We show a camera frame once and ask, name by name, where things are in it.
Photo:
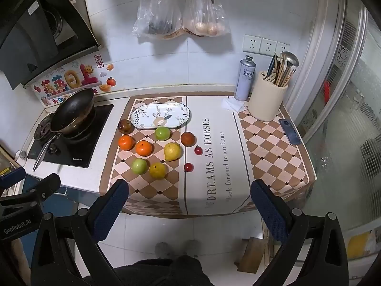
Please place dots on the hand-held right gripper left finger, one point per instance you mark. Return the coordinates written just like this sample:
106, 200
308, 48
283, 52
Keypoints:
110, 211

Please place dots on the person's dark trousers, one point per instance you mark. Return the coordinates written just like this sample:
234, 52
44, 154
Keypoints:
160, 272

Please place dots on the blue base cabinet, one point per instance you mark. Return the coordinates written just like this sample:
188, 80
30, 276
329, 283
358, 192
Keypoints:
71, 202

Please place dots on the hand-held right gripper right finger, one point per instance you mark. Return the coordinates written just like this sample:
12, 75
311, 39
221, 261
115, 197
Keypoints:
269, 211

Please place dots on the grey spray can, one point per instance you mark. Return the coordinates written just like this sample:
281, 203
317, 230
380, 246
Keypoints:
244, 79

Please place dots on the floral oval plate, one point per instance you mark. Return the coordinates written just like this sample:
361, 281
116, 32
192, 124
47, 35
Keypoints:
160, 113

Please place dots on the cream utensil holder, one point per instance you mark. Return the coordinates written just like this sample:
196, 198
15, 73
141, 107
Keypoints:
266, 101

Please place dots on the checkered table mat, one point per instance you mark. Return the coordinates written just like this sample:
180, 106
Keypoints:
262, 152

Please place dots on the person's left forearm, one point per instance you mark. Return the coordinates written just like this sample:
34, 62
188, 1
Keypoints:
18, 259

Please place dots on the dark red pomegranate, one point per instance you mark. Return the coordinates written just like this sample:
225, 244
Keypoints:
125, 126

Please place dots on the dark reddish tangerine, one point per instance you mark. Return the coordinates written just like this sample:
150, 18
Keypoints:
188, 139

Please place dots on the black glass gas stove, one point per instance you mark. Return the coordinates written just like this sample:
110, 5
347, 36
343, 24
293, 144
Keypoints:
89, 143

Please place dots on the clear bag with eggs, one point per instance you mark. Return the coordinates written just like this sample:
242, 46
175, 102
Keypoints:
205, 20

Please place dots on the grey slipper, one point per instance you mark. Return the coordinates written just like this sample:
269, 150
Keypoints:
163, 249

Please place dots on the clear bag with dark contents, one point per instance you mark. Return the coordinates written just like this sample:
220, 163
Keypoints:
159, 18

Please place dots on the black range hood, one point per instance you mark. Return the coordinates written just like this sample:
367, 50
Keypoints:
29, 35

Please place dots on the red cherry tomato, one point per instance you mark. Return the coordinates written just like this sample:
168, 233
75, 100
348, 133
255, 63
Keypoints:
198, 150
188, 167

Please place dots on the white wall outlet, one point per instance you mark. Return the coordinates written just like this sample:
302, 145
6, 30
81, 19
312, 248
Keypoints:
251, 44
268, 47
282, 47

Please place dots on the yellow-green orange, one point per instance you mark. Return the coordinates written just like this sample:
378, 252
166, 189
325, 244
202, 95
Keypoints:
157, 170

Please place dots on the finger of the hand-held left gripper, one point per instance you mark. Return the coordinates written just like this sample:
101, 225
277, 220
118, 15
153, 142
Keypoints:
13, 176
44, 186

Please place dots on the wooden block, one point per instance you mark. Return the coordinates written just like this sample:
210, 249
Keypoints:
251, 254

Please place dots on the yellow lemon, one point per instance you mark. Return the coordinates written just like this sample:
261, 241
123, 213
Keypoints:
172, 152

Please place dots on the bundle of chopsticks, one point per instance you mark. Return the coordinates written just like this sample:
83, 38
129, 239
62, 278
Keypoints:
282, 71

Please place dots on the small clear cup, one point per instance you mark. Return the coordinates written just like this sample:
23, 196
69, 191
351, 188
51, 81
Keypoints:
20, 156

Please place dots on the yellow bag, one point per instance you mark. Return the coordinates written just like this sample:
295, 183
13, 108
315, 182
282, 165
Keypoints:
360, 244

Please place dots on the green apple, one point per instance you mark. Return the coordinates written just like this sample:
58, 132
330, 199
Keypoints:
162, 133
139, 166

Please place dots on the white tissue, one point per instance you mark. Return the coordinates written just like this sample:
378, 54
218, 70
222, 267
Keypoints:
233, 105

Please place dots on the colourful wall sticker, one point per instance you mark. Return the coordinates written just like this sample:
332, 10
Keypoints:
68, 80

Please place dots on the black frying pan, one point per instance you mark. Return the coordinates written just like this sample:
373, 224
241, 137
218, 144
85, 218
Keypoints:
71, 110

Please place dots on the glass sliding door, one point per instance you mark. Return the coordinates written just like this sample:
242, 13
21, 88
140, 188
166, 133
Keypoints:
342, 110

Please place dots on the metal ladle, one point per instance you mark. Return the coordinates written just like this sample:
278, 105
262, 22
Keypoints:
291, 59

